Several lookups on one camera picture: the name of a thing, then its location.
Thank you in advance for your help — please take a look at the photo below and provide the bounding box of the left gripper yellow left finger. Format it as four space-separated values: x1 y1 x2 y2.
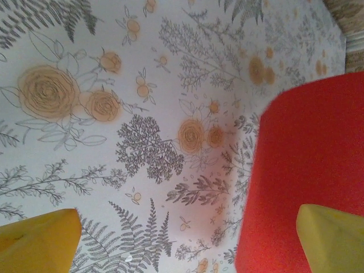
0 208 84 273

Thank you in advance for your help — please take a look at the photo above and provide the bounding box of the aluminium frame post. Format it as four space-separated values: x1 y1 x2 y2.
344 35 364 54

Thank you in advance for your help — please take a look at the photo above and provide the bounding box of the red cloth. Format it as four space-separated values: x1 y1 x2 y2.
234 72 364 273

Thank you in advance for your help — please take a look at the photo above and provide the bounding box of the floral patterned table cover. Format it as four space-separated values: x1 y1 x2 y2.
0 0 347 273

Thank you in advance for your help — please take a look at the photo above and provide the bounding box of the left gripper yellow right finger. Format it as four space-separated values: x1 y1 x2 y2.
295 204 364 273

